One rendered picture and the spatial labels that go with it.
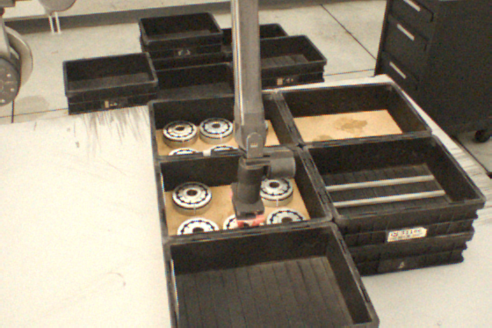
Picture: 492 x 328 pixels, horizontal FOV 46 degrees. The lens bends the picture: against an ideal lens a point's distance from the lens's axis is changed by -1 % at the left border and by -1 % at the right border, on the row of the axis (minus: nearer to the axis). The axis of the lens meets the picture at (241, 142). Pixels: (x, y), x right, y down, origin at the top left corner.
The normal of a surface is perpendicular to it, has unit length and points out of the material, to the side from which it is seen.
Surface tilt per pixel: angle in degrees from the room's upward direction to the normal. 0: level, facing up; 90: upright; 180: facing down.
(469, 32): 90
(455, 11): 90
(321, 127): 0
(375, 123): 0
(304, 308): 0
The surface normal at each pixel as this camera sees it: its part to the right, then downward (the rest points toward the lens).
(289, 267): 0.02, -0.81
